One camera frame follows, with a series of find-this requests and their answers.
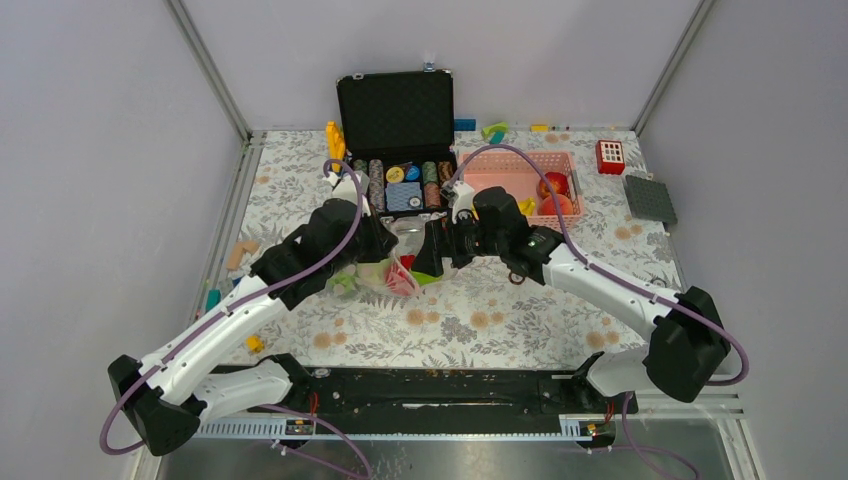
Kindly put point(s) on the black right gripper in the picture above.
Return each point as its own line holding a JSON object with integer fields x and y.
{"x": 440, "y": 243}

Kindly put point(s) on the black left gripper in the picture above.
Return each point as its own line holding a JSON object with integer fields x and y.
{"x": 383, "y": 240}

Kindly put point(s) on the red bell pepper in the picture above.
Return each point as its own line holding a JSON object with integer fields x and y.
{"x": 399, "y": 279}

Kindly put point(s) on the green round vegetable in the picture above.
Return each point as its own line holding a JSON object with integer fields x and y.
{"x": 342, "y": 284}

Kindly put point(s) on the clear pink-dotted zip bag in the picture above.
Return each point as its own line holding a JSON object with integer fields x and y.
{"x": 410, "y": 233}

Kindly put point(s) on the pale green cabbage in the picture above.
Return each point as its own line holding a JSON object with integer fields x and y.
{"x": 373, "y": 275}

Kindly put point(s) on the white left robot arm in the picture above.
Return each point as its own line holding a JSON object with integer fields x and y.
{"x": 173, "y": 391}

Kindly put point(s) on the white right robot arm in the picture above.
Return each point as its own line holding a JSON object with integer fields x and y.
{"x": 685, "y": 343}

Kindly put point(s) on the floral table mat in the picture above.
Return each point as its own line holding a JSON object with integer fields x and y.
{"x": 477, "y": 319}

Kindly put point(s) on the pink plastic basket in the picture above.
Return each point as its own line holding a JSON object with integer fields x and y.
{"x": 498, "y": 167}

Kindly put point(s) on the tan wooden block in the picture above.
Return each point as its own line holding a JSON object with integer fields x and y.
{"x": 239, "y": 251}

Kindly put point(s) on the orange peach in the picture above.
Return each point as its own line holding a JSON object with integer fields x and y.
{"x": 556, "y": 203}

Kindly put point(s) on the blue rectangular block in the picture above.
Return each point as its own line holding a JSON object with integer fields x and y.
{"x": 464, "y": 124}

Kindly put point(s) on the teal small block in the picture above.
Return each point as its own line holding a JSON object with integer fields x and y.
{"x": 496, "y": 138}

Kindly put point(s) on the green arch block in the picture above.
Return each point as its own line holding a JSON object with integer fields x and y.
{"x": 497, "y": 128}

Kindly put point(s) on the black poker chip case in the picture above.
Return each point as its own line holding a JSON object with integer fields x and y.
{"x": 399, "y": 130}

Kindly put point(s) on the red apple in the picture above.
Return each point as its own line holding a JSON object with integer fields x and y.
{"x": 553, "y": 183}

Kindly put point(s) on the small yellow cube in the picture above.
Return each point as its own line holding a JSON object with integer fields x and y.
{"x": 254, "y": 344}

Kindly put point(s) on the red grid block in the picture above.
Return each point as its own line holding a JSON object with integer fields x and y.
{"x": 610, "y": 158}

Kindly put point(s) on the grey studded baseplate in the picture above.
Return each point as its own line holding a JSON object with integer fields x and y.
{"x": 649, "y": 200}

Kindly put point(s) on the yellow triangular frame toy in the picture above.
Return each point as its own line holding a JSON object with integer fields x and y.
{"x": 335, "y": 141}

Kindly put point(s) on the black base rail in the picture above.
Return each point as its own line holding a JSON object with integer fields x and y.
{"x": 411, "y": 401}

